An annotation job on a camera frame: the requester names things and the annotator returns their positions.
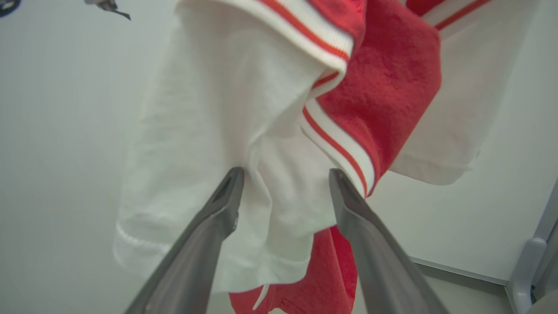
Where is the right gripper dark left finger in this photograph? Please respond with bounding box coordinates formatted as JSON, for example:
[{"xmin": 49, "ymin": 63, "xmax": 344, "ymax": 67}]
[{"xmin": 124, "ymin": 167, "xmax": 245, "ymax": 314}]

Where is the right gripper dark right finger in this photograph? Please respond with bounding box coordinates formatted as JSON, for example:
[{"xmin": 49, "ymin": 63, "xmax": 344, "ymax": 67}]
[{"xmin": 329, "ymin": 169, "xmax": 450, "ymax": 314}]

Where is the white garment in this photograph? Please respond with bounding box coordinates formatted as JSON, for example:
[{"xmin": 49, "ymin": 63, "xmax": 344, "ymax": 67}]
[{"xmin": 112, "ymin": 0, "xmax": 541, "ymax": 294}]

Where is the red basketball jersey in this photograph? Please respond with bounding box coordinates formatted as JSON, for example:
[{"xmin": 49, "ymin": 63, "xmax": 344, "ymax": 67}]
[{"xmin": 229, "ymin": 0, "xmax": 493, "ymax": 314}]

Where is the grey partition bottom rail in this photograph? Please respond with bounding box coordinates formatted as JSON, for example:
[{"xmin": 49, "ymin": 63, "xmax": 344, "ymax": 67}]
[{"xmin": 409, "ymin": 256, "xmax": 510, "ymax": 287}]

